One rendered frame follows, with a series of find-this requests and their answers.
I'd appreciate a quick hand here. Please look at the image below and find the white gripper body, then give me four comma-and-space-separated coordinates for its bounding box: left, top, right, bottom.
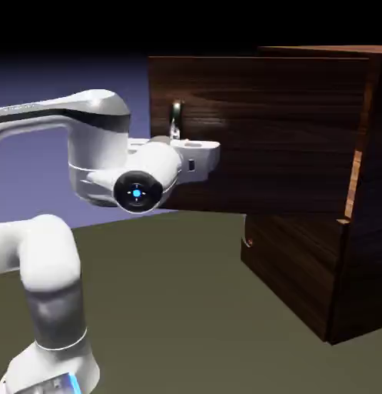
172, 139, 221, 174

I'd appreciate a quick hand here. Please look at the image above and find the small dark wood door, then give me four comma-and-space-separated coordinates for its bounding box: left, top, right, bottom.
241, 213, 352, 343

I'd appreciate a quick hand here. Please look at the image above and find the curved silver door handle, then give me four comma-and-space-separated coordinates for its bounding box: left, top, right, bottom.
168, 98, 185, 141

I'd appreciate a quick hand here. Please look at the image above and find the dark wood cabinet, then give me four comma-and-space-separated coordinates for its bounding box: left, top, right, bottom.
241, 45, 382, 346

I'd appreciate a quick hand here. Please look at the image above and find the large dark wood door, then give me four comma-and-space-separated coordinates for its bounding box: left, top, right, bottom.
147, 55, 372, 217

